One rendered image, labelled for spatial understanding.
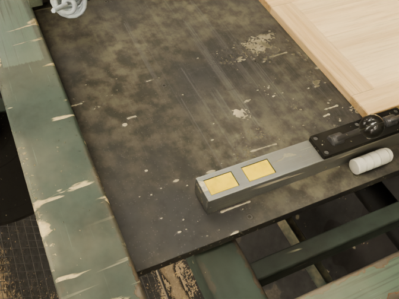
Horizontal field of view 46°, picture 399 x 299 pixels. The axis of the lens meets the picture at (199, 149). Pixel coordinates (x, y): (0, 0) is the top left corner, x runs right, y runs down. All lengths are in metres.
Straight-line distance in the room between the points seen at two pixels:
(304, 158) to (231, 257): 0.21
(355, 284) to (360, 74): 0.50
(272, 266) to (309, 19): 0.62
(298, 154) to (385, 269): 0.23
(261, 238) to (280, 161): 2.02
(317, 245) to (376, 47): 0.51
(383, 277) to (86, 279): 0.41
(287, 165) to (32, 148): 0.41
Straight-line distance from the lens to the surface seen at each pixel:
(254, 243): 2.85
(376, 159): 0.89
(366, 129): 0.76
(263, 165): 0.80
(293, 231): 2.47
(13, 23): 0.99
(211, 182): 0.76
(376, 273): 0.74
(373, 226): 0.90
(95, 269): 0.63
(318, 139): 0.85
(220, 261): 0.78
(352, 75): 1.05
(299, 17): 1.17
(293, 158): 0.82
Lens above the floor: 2.22
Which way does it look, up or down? 44 degrees down
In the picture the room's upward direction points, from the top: 81 degrees counter-clockwise
